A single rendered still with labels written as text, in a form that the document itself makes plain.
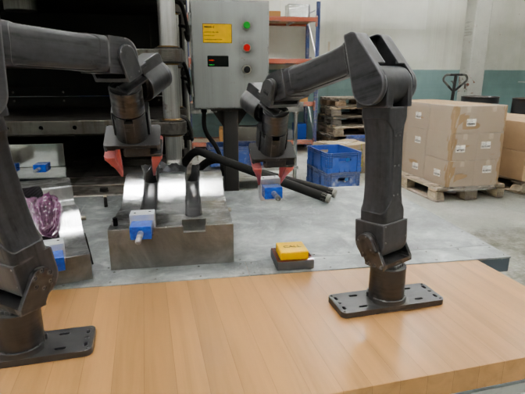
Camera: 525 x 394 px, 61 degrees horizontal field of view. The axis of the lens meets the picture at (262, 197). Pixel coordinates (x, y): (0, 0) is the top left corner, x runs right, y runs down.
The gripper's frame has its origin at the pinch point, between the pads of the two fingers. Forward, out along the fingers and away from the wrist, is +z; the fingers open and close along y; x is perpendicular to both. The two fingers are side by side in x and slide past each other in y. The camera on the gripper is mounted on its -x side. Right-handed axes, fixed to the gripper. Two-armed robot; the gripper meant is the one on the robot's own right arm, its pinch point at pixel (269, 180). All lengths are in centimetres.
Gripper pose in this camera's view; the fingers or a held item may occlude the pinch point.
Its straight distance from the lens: 108.4
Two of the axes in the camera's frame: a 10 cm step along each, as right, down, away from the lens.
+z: -0.6, 7.4, 6.7
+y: -9.9, 0.6, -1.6
